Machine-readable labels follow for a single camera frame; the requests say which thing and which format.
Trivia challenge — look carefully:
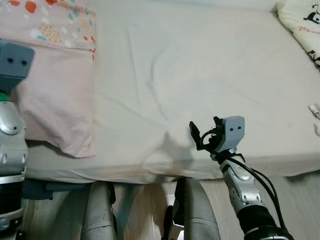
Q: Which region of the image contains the bed with beige sheet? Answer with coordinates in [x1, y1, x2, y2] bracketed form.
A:
[0, 0, 320, 185]

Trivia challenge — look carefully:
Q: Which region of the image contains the robot right leg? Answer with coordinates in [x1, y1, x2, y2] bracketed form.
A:
[161, 176, 222, 240]

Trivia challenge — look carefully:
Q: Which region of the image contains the robot leg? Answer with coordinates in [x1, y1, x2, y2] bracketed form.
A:
[161, 176, 222, 240]
[80, 181, 119, 240]

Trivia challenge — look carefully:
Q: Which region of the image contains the robot left leg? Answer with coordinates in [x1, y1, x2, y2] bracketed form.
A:
[80, 181, 119, 240]

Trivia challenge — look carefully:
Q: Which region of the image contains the cream cartoon print blanket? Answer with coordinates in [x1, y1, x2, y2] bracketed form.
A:
[276, 0, 320, 68]

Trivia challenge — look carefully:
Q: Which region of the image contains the pink pillow with floral band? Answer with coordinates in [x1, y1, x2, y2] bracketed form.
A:
[0, 0, 97, 159]

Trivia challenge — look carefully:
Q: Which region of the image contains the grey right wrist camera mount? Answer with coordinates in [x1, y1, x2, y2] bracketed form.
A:
[218, 116, 246, 154]

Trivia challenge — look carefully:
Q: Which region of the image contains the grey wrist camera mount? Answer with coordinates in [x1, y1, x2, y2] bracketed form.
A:
[0, 39, 36, 95]
[218, 116, 246, 154]

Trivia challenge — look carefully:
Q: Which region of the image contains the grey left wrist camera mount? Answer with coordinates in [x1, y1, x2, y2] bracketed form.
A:
[0, 39, 36, 95]

